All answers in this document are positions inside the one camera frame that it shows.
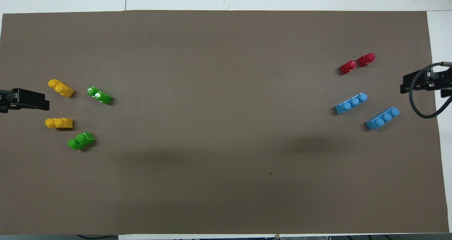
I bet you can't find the blue three-stud toy brick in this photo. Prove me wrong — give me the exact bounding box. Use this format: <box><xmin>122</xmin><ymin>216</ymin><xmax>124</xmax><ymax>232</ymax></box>
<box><xmin>334</xmin><ymin>92</ymin><xmax>368</xmax><ymax>115</ymax></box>
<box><xmin>364</xmin><ymin>107</ymin><xmax>400</xmax><ymax>130</ymax></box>

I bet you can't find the yellow two-stud toy brick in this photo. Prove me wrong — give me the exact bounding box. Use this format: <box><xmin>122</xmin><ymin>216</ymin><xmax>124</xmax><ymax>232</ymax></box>
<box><xmin>45</xmin><ymin>118</ymin><xmax>73</xmax><ymax>129</ymax></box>
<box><xmin>48</xmin><ymin>79</ymin><xmax>75</xmax><ymax>98</ymax></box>

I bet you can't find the brown table mat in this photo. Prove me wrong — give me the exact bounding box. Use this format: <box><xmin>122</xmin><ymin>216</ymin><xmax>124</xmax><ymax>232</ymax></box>
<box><xmin>0</xmin><ymin>10</ymin><xmax>450</xmax><ymax>235</ymax></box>

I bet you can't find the red single-stud toy brick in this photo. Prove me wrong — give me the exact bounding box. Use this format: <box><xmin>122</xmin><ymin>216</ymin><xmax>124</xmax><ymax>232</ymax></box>
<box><xmin>357</xmin><ymin>53</ymin><xmax>376</xmax><ymax>68</ymax></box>
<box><xmin>339</xmin><ymin>60</ymin><xmax>357</xmax><ymax>76</ymax></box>

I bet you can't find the green two-stud toy brick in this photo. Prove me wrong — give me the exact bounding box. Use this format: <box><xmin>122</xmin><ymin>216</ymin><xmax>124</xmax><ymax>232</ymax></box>
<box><xmin>67</xmin><ymin>132</ymin><xmax>96</xmax><ymax>151</ymax></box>
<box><xmin>87</xmin><ymin>86</ymin><xmax>113</xmax><ymax>105</ymax></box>

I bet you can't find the black floor cable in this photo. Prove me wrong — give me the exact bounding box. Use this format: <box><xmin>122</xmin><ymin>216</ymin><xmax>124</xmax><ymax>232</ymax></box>
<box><xmin>76</xmin><ymin>234</ymin><xmax>119</xmax><ymax>240</ymax></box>

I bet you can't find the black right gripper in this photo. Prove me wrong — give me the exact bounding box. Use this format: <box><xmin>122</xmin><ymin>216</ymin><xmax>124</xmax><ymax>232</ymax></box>
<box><xmin>400</xmin><ymin>66</ymin><xmax>452</xmax><ymax>99</ymax></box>

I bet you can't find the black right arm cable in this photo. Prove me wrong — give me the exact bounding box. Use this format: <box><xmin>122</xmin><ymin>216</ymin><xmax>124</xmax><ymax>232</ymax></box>
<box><xmin>408</xmin><ymin>61</ymin><xmax>452</xmax><ymax>120</ymax></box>

